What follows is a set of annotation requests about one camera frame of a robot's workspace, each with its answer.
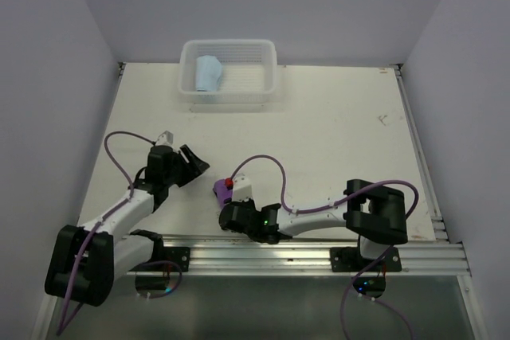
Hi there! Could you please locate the purple and grey towel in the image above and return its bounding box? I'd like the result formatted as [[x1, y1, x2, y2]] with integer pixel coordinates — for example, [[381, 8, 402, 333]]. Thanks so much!
[[213, 178, 233, 209]]

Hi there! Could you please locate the light blue towel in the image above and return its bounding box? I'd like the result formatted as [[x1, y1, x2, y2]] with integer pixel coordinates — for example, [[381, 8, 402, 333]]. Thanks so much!
[[195, 55, 223, 92]]

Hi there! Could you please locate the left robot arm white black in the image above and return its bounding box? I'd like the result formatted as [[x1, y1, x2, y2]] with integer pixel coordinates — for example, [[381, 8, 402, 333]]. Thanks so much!
[[44, 145, 210, 307]]

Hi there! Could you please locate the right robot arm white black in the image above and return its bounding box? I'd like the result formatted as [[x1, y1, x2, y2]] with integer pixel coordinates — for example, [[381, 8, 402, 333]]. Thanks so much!
[[214, 174, 408, 271]]

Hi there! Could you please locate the white plastic basket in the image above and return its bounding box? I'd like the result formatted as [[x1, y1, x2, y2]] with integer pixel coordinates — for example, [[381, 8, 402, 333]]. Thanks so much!
[[177, 39, 278, 104]]

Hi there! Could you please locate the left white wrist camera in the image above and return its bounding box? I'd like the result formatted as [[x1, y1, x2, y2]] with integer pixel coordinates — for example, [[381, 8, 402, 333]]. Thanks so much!
[[154, 131, 174, 147]]

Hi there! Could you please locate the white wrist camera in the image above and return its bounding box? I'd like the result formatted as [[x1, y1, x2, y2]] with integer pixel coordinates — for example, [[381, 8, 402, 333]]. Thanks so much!
[[154, 131, 174, 147], [224, 174, 253, 202]]

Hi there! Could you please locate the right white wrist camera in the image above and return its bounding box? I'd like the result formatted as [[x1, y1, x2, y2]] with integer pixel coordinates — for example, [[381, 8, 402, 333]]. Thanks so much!
[[224, 174, 253, 202]]

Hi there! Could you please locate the aluminium mounting rail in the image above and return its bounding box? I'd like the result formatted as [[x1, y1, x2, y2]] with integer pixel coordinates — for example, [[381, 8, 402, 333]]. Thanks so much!
[[123, 236, 467, 277]]

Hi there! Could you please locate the left black base bracket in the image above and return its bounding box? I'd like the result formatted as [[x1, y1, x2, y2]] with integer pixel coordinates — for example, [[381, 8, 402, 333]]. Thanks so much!
[[161, 246, 190, 272]]

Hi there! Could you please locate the black base bracket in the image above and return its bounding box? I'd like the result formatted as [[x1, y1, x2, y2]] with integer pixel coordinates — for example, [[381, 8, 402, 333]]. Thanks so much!
[[161, 246, 190, 272], [329, 241, 402, 272]]

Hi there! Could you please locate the right black base bracket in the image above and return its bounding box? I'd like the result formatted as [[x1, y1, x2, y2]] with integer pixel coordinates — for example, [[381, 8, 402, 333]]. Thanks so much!
[[329, 241, 402, 272]]

